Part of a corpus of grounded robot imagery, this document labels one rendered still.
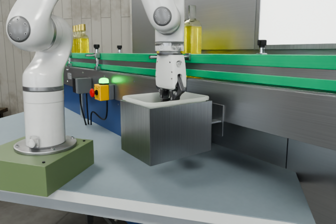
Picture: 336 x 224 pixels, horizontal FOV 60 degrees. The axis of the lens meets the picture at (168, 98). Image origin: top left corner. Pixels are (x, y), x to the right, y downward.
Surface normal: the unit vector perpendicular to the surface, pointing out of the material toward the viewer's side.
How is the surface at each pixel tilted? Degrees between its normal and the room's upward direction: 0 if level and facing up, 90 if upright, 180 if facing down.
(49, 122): 91
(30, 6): 63
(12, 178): 90
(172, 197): 0
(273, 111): 90
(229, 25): 90
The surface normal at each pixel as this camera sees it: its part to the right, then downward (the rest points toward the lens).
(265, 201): 0.00, -0.99
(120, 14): -0.26, 0.15
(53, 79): 0.81, 0.02
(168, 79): -0.79, 0.15
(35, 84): 0.07, 0.14
